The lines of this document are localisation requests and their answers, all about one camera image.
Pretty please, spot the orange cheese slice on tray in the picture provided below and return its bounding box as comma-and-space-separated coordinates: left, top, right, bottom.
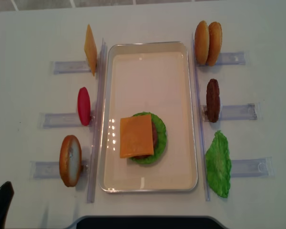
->
120, 114, 154, 158

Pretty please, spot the clear holder strip patty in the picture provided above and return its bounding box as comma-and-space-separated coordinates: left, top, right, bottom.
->
202, 103, 259, 121

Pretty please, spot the brown meat patty on tray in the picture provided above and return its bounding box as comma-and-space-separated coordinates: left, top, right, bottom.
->
133, 122, 158, 159

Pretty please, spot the golden bun one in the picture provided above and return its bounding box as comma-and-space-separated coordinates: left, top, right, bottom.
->
194, 21, 210, 65
206, 21, 222, 66

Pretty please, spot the clear holder strip lettuce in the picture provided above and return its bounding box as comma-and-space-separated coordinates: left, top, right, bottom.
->
231, 157, 275, 178

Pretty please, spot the white rectangular serving tray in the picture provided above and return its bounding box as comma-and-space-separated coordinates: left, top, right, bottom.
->
98, 42, 198, 193

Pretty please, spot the golden bun right one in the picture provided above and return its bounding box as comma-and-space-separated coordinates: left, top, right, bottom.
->
206, 21, 222, 66

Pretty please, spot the upright bun half left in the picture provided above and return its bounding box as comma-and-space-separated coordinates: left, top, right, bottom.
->
59, 135, 82, 187

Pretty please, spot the green lettuce leaf on tray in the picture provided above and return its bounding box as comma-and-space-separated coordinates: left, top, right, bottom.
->
130, 112, 167, 165

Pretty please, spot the long clear rail left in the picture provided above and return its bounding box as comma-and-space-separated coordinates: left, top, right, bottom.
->
87, 38, 107, 203

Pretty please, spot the black panel bottom edge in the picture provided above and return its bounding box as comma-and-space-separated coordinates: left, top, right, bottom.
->
76, 216, 223, 229

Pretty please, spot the upright orange cheese slice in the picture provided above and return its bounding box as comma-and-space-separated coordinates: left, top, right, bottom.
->
84, 24, 98, 76

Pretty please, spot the black object lower left corner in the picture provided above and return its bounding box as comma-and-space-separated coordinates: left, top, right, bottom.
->
0, 181, 14, 229

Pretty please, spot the golden top bun one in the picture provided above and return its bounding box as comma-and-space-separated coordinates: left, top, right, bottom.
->
194, 21, 210, 65

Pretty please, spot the clear holder strip tomato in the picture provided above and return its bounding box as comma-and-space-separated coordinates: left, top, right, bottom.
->
38, 113, 84, 129

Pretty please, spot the upright brown meat patty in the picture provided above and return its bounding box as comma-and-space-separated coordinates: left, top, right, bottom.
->
206, 79, 221, 123

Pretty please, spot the upright green lettuce leaf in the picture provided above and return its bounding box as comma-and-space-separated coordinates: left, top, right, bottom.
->
205, 130, 232, 198

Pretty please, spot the clear holder strip cheese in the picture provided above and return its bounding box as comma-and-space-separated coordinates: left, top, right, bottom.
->
50, 61, 91, 74

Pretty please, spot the upright red tomato slice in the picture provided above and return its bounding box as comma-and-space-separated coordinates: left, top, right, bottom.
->
77, 87, 91, 126

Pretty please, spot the clear holder strip left bun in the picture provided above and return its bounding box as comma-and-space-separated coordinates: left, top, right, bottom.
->
30, 160, 89, 179

